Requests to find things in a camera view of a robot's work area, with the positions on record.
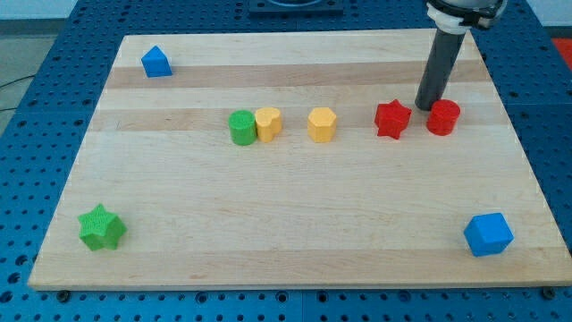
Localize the green star block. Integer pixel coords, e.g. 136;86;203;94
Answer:
78;204;127;251

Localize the yellow hexagon block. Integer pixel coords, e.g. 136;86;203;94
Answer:
307;107;337;143

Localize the black cable on floor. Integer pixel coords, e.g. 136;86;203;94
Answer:
0;74;36;113

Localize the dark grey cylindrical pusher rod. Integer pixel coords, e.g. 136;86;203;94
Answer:
415;29;465;111

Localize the wooden board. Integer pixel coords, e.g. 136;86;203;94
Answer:
29;29;571;291

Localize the red cylinder block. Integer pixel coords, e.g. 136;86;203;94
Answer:
426;99;461;136

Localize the blue triangular prism block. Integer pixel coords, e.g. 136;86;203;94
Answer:
141;46;172;78

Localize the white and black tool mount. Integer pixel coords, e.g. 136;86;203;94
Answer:
425;0;509;35

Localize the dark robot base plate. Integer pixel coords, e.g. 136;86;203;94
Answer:
248;0;344;17

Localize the yellow heart block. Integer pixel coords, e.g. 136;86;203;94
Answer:
255;107;282;142

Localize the red star block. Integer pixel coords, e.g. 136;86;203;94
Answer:
374;99;412;140

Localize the green cylinder block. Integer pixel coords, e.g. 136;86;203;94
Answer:
228;110;257;146

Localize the blue cube block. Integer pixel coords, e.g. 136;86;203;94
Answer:
464;213;514;257

